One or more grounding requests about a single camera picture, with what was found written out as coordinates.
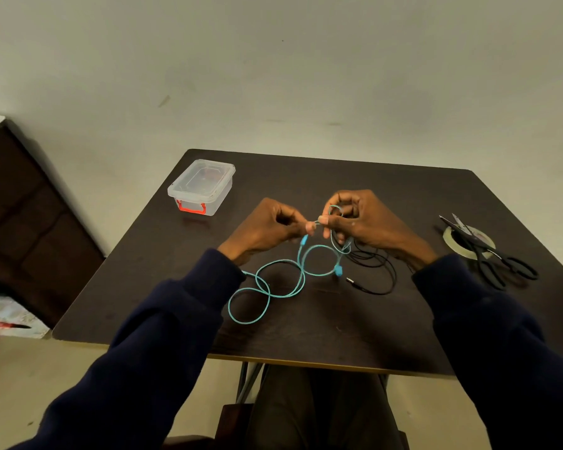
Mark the person's left hand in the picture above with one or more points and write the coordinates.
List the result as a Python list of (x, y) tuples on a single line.
[(258, 229)]

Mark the person's right hand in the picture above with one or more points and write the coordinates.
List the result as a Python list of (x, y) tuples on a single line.
[(375, 224)]

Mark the person's right thumb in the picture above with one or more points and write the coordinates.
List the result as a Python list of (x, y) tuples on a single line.
[(335, 221)]

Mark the person's left thumb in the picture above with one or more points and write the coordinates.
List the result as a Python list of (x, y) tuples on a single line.
[(302, 229)]

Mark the person's left forearm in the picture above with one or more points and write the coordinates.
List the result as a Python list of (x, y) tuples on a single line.
[(159, 342)]

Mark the person's right forearm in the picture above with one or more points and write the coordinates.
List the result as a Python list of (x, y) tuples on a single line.
[(502, 351)]

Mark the clear plastic box red latch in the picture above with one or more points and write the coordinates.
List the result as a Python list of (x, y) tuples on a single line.
[(201, 182)]

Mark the clear tape roll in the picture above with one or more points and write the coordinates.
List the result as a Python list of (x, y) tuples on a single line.
[(450, 241)]

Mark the black scissors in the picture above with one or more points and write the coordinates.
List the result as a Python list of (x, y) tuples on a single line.
[(485, 253)]

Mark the metal table legs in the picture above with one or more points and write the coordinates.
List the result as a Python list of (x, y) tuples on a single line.
[(246, 381)]

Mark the person's dark trousers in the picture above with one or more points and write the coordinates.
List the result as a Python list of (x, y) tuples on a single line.
[(323, 412)]

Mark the dark wooden cabinet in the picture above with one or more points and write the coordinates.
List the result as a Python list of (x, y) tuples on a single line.
[(33, 220)]

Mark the patterned cloth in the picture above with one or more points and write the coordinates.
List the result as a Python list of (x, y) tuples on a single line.
[(7, 313)]

